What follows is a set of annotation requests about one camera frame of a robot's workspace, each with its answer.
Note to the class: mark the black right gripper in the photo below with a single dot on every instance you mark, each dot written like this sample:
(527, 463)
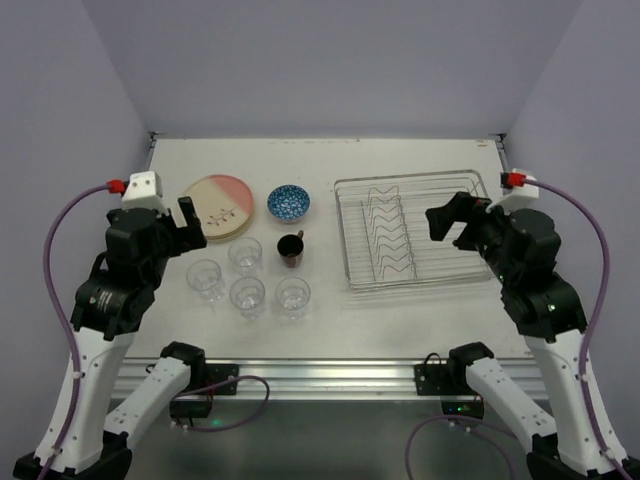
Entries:
(467, 220)

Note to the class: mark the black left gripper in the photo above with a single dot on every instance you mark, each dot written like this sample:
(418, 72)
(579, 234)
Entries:
(176, 233)

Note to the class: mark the cream plate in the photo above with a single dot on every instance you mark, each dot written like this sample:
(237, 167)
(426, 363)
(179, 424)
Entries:
(221, 198)
(225, 231)

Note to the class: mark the cream plate back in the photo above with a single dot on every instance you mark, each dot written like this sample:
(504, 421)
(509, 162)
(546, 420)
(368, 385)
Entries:
(221, 198)

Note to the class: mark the clear glass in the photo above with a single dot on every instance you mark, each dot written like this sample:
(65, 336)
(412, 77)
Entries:
(205, 278)
(245, 255)
(292, 296)
(248, 295)

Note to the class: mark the blue patterned bowl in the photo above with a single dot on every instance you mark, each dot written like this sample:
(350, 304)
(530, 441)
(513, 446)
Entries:
(288, 203)

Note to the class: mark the dark red cup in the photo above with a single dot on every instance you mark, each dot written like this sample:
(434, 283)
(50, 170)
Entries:
(290, 248)

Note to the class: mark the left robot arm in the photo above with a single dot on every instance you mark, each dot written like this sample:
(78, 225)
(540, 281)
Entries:
(85, 439)

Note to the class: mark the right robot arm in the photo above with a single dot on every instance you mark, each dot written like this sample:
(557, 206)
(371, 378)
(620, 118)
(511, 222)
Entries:
(575, 439)

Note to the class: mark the metal wire dish rack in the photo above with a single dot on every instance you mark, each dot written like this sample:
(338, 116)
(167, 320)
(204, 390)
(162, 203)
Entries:
(385, 233)

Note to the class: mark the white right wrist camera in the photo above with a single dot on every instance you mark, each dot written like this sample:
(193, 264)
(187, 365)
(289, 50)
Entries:
(517, 192)

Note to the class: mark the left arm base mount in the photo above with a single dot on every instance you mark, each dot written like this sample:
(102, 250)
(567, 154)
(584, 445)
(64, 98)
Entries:
(189, 410)

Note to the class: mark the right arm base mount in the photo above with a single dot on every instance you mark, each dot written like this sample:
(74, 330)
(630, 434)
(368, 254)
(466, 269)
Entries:
(445, 378)

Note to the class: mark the aluminium mounting rail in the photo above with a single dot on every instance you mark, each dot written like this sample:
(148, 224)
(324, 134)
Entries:
(328, 380)

